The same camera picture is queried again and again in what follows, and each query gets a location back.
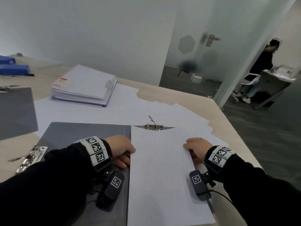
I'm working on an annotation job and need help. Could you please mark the blue battery pack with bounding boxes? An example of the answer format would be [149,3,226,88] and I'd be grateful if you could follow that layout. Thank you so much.
[0,55,16,65]
[0,64,31,76]

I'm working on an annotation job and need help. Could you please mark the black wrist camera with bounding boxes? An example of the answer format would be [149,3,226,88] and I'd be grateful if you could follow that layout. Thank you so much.
[189,170,216,201]
[96,170,125,212]

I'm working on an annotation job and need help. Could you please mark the light gray office desk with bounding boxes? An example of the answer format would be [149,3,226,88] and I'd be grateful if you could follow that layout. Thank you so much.
[258,64,299,97]

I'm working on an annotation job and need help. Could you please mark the silver door handle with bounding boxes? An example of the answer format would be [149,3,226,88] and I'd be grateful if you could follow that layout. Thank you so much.
[206,34,221,47]

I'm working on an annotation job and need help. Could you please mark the pile of white paper sheets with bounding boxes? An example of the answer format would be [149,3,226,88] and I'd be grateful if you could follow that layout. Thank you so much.
[34,83,229,151]

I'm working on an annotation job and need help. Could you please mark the person's left forearm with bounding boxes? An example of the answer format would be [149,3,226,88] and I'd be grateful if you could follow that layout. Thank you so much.
[0,143,111,226]

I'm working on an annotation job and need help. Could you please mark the blue folder with dark logo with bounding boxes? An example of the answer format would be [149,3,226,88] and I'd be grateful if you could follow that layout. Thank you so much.
[51,97,108,108]

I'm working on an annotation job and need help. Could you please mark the white wristband with black markers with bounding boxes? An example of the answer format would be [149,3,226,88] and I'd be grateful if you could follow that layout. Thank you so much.
[204,145,235,173]
[74,136,112,171]

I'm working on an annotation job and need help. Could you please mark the person's right hand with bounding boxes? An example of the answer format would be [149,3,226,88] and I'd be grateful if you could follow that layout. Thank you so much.
[183,138,213,165]

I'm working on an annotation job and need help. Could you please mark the person's left hand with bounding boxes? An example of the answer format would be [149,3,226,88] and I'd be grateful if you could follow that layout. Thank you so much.
[104,135,136,169]

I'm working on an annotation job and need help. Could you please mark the white office chair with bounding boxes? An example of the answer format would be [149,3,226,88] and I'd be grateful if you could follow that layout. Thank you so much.
[231,73,261,104]

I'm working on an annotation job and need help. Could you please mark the frosted glass door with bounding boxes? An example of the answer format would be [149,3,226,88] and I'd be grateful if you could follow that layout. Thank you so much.
[160,0,271,97]

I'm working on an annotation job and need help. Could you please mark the dark chair behind glass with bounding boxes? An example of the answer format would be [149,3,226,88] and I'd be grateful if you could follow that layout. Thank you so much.
[177,60,197,77]

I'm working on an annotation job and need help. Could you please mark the gray hexagon sticker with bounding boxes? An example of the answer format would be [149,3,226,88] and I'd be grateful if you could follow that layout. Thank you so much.
[177,34,196,55]

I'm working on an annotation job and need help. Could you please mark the black camera cable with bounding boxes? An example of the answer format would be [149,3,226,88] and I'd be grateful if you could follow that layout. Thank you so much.
[209,189,233,203]

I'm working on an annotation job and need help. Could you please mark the person's right forearm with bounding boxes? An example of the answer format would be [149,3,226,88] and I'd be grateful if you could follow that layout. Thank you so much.
[207,155,301,226]

